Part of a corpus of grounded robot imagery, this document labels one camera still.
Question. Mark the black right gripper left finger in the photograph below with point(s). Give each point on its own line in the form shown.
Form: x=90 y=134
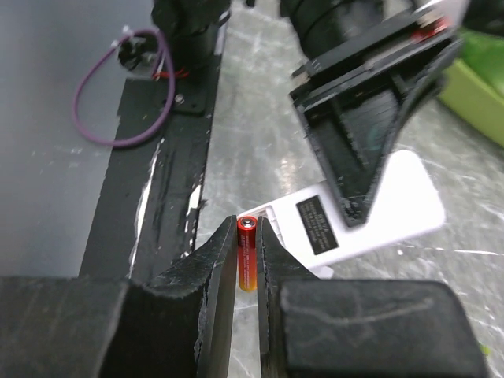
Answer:
x=178 y=325

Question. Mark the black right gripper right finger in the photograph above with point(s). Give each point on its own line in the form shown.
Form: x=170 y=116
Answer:
x=313 y=327

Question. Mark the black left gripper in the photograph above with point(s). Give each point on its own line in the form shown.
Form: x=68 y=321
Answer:
x=374 y=47

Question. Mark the white red remote control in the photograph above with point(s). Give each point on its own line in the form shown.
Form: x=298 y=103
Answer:
x=311 y=224

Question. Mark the red orange battery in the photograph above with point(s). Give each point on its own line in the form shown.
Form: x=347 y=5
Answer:
x=247 y=253

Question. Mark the green plastic basket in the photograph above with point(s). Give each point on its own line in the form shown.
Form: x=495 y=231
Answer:
x=474 y=89

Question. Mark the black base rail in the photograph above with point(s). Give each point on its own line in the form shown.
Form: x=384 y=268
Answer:
x=148 y=209

